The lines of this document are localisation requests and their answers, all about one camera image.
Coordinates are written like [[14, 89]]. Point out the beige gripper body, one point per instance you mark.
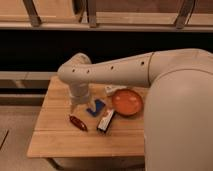
[[79, 94]]

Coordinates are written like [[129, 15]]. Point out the black and white rectangular box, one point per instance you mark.
[[106, 120]]

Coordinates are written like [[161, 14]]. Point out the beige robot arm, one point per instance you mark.
[[178, 111]]

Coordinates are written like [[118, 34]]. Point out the white packet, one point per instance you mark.
[[110, 89]]

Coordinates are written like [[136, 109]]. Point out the red chili pepper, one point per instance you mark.
[[78, 123]]

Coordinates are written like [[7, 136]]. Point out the wooden table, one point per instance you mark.
[[54, 136]]

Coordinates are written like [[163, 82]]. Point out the orange round plate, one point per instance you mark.
[[127, 102]]

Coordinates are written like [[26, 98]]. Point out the wooden shelf rail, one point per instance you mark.
[[108, 15]]

